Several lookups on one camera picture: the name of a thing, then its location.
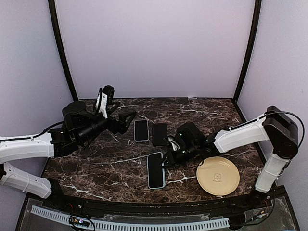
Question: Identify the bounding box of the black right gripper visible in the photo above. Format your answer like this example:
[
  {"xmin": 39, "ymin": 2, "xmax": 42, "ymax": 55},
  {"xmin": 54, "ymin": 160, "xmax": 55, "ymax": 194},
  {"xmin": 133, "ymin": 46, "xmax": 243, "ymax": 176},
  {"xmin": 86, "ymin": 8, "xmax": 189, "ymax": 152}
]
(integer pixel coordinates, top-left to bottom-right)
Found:
[{"xmin": 157, "ymin": 142, "xmax": 199, "ymax": 168}]

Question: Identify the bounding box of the lilac phone case with ring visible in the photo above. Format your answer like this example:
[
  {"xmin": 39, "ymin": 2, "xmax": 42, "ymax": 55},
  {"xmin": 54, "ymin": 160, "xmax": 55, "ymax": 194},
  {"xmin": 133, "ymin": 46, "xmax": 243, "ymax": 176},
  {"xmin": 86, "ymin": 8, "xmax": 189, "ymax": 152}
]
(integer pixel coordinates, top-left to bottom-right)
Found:
[{"xmin": 134, "ymin": 120, "xmax": 149, "ymax": 142}]

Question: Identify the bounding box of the silver edged phone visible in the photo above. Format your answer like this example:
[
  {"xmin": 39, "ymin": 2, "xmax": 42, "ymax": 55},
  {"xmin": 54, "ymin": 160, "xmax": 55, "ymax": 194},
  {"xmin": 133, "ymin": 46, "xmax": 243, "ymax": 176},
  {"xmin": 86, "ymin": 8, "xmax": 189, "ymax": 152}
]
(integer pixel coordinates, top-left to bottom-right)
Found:
[{"xmin": 148, "ymin": 153, "xmax": 165, "ymax": 188}]

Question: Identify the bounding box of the light blue phone case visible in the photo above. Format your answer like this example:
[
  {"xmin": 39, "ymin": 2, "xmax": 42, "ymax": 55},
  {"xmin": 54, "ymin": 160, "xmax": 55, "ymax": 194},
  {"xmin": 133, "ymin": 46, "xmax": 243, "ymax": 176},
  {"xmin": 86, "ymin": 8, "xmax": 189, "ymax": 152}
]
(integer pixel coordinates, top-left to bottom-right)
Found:
[{"xmin": 146, "ymin": 151, "xmax": 167, "ymax": 190}]

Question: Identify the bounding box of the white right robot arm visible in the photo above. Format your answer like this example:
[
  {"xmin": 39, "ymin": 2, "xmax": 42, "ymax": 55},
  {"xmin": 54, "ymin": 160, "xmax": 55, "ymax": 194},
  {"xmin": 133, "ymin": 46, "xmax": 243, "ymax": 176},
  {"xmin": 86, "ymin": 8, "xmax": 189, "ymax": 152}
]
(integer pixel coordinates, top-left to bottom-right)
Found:
[{"xmin": 160, "ymin": 106, "xmax": 304, "ymax": 209}]

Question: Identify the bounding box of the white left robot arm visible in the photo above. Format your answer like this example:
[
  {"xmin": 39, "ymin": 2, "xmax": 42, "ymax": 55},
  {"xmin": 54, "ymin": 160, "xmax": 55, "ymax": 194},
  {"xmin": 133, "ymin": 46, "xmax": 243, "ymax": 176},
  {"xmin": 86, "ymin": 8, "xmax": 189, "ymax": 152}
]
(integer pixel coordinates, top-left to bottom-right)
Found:
[{"xmin": 0, "ymin": 101, "xmax": 137, "ymax": 210}]

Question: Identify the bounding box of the beige round plate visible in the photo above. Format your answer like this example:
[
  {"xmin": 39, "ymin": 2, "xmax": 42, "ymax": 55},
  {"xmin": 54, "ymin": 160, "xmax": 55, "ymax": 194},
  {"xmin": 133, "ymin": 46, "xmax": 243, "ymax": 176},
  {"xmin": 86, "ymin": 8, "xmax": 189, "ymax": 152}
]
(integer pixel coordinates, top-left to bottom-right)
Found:
[{"xmin": 196, "ymin": 156, "xmax": 240, "ymax": 196}]

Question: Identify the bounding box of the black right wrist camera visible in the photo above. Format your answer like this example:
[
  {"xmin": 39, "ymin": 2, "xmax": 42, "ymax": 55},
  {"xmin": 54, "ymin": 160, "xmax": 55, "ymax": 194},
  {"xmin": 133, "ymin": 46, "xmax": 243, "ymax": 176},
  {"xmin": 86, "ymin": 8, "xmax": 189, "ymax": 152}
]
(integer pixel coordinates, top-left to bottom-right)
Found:
[{"xmin": 167, "ymin": 122, "xmax": 206, "ymax": 151}]

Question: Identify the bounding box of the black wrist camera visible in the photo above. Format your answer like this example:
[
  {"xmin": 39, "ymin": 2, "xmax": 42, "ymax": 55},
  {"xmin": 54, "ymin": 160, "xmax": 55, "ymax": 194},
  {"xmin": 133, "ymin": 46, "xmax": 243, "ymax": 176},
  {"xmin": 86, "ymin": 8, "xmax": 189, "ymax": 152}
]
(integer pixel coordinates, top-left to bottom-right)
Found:
[
  {"xmin": 93, "ymin": 85, "xmax": 115, "ymax": 119},
  {"xmin": 167, "ymin": 122, "xmax": 206, "ymax": 151}
]

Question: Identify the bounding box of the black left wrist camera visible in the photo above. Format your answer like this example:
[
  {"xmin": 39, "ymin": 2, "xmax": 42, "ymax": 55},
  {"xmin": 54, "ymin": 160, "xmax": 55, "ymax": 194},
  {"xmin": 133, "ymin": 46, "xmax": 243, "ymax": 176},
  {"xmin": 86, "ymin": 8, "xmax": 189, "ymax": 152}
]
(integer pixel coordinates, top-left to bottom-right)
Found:
[{"xmin": 93, "ymin": 85, "xmax": 115, "ymax": 119}]

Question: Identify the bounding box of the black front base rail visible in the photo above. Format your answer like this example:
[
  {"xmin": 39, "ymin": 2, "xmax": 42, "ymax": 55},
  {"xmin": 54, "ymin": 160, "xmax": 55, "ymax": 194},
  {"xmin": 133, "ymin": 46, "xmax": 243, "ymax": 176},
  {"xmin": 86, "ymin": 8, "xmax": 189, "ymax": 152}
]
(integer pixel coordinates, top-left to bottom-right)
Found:
[{"xmin": 28, "ymin": 185, "xmax": 287, "ymax": 219}]

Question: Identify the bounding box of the white cable duct strip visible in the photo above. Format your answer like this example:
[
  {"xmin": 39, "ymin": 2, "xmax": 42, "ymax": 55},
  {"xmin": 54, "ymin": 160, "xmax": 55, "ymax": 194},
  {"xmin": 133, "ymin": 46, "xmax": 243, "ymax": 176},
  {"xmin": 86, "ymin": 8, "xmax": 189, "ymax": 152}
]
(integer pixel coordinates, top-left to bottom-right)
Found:
[{"xmin": 30, "ymin": 205, "xmax": 230, "ymax": 231}]

